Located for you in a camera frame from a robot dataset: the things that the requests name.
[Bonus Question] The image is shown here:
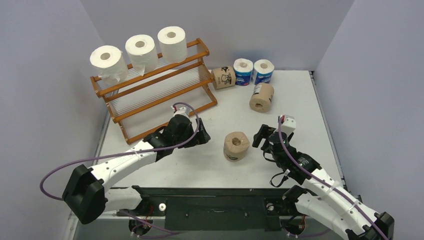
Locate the brown roll black print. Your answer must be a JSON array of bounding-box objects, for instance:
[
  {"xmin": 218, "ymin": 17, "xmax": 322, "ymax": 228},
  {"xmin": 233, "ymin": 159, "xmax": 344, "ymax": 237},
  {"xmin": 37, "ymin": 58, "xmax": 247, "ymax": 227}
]
[{"xmin": 223, "ymin": 131, "xmax": 250, "ymax": 162}]

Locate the orange wooden tiered shelf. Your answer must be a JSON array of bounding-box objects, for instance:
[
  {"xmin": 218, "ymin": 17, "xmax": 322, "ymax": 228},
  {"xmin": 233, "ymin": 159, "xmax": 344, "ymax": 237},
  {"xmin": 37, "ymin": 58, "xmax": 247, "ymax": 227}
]
[{"xmin": 90, "ymin": 38, "xmax": 218, "ymax": 145}]

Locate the white toilet paper roll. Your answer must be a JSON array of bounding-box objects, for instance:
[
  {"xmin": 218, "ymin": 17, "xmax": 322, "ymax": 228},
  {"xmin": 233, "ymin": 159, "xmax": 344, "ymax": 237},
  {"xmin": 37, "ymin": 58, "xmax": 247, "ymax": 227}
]
[
  {"xmin": 157, "ymin": 26, "xmax": 188, "ymax": 64},
  {"xmin": 89, "ymin": 45, "xmax": 129, "ymax": 86},
  {"xmin": 125, "ymin": 34, "xmax": 159, "ymax": 76}
]

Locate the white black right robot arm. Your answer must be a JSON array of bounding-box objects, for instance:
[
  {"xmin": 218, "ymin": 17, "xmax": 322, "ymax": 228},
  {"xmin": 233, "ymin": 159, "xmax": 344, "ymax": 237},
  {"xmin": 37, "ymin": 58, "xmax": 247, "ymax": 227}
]
[{"xmin": 252, "ymin": 124, "xmax": 395, "ymax": 240}]

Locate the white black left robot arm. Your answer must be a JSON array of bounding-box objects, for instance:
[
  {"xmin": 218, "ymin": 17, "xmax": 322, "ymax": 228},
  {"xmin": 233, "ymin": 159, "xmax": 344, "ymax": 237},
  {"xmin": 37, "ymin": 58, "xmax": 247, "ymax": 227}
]
[{"xmin": 62, "ymin": 114, "xmax": 211, "ymax": 224}]

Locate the brown wrapped roll plain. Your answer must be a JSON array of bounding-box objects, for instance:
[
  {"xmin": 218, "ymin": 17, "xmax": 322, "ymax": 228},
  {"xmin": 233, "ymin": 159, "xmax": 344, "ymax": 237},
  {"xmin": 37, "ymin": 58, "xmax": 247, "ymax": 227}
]
[{"xmin": 249, "ymin": 83, "xmax": 274, "ymax": 113}]

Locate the blue wrapped toilet roll right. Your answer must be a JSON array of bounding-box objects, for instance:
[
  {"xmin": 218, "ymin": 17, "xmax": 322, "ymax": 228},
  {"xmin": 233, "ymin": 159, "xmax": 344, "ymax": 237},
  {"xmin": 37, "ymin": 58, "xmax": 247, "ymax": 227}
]
[{"xmin": 251, "ymin": 59, "xmax": 275, "ymax": 85}]

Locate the blue wrapped toilet roll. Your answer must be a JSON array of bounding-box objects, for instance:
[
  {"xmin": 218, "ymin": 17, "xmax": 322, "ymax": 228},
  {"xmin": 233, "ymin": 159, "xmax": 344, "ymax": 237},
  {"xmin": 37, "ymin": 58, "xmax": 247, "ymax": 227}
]
[
  {"xmin": 233, "ymin": 58, "xmax": 254, "ymax": 86},
  {"xmin": 251, "ymin": 59, "xmax": 275, "ymax": 85}
]

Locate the brown wrapped roll with cartoon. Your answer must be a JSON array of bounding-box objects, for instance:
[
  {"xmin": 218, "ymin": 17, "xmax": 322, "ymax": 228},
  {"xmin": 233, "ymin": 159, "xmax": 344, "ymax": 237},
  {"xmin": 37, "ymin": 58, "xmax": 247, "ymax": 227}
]
[{"xmin": 211, "ymin": 66, "xmax": 236, "ymax": 90}]

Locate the blue wrapped toilet roll left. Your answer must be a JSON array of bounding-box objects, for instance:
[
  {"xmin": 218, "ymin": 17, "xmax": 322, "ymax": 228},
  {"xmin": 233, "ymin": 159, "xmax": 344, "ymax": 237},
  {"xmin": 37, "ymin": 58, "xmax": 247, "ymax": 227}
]
[{"xmin": 233, "ymin": 58, "xmax": 254, "ymax": 86}]

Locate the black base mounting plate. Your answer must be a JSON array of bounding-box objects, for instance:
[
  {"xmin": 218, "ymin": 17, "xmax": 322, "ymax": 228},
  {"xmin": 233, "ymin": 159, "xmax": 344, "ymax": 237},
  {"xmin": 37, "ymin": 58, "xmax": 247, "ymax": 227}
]
[{"xmin": 82, "ymin": 187, "xmax": 350, "ymax": 232}]

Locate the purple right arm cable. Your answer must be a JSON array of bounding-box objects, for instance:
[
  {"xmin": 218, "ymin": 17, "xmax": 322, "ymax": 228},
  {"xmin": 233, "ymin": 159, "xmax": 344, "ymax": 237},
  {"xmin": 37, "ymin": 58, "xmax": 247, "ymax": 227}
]
[{"xmin": 277, "ymin": 115, "xmax": 392, "ymax": 240}]

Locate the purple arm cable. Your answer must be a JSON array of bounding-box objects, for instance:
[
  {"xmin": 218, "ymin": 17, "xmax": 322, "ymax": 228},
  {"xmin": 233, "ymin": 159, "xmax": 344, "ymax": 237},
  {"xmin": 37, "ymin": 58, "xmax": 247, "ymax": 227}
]
[
  {"xmin": 277, "ymin": 115, "xmax": 392, "ymax": 240},
  {"xmin": 39, "ymin": 101, "xmax": 201, "ymax": 239}
]

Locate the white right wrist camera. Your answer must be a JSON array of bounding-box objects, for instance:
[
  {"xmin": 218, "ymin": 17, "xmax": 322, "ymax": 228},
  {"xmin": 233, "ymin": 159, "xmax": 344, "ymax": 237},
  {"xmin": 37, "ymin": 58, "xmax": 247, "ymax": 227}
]
[{"xmin": 279, "ymin": 114, "xmax": 297, "ymax": 136}]

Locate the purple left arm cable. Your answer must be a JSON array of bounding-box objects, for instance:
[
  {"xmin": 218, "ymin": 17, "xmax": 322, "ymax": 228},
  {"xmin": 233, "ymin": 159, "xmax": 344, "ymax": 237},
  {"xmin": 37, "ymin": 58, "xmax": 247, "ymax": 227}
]
[{"xmin": 39, "ymin": 101, "xmax": 201, "ymax": 239}]

